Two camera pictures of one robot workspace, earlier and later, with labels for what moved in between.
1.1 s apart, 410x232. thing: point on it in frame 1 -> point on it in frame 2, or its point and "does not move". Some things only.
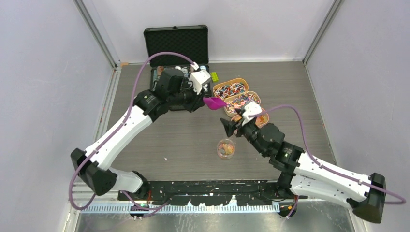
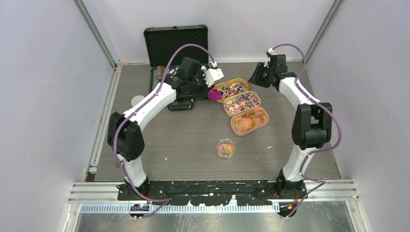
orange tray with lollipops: [230, 89] does not move
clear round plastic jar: [226, 149] does not move
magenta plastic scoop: [214, 103] -> [213, 94]
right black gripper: [230, 126] -> [256, 78]
